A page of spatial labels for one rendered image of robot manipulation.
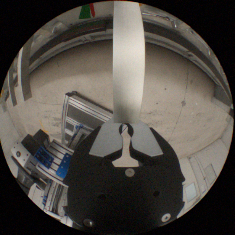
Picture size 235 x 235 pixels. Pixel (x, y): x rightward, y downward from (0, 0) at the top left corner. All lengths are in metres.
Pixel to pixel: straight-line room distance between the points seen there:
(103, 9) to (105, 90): 0.86
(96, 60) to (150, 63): 0.65
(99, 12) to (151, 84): 0.92
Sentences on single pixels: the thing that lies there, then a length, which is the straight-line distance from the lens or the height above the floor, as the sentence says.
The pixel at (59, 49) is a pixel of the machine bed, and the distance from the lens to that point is 1.16.
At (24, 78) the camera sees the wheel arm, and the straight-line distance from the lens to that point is 0.25.
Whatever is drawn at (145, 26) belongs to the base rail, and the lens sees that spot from 0.36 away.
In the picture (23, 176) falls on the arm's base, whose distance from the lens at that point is 0.62.
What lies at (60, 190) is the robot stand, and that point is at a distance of 0.67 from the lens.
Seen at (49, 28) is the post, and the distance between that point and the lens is 0.43.
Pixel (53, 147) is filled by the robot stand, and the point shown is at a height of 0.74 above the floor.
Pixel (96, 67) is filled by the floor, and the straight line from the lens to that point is 0.99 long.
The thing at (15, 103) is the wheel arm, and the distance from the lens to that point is 0.49.
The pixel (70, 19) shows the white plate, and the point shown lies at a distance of 0.35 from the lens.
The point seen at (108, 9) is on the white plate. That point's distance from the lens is 0.31.
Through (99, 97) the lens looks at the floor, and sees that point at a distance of 1.00.
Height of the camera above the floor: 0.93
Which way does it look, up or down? 59 degrees down
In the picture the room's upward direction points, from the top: 174 degrees counter-clockwise
